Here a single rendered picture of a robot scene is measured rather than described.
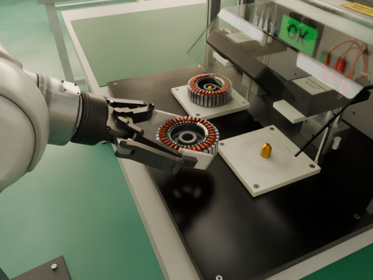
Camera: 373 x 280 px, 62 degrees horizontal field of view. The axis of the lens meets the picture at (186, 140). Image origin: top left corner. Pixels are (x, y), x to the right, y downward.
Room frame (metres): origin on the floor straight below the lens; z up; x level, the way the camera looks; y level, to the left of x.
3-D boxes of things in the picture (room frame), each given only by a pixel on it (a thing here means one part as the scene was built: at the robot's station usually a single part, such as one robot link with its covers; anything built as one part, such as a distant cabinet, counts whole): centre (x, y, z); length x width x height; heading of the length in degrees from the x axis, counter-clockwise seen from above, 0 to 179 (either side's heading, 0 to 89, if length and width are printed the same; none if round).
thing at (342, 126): (0.52, -0.29, 0.80); 0.08 x 0.05 x 0.06; 24
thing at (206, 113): (0.68, -0.06, 0.78); 0.15 x 0.15 x 0.01; 24
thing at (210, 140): (0.43, 0.00, 0.84); 0.11 x 0.11 x 0.04
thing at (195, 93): (0.68, -0.06, 0.80); 0.11 x 0.11 x 0.04
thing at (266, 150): (0.46, -0.16, 0.80); 0.02 x 0.02 x 0.03
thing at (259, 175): (0.46, -0.16, 0.78); 0.15 x 0.15 x 0.01; 24
